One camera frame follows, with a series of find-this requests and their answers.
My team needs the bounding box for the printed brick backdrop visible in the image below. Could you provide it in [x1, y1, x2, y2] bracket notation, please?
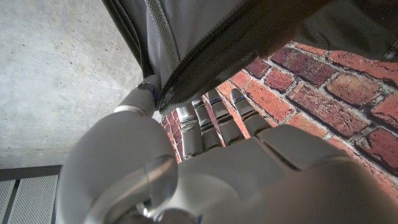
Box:
[161, 42, 398, 200]

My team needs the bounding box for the black backpack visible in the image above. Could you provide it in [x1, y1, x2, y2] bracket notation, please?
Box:
[101, 0, 398, 116]

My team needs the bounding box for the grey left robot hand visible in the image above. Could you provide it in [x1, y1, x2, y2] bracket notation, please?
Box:
[54, 74, 398, 224]

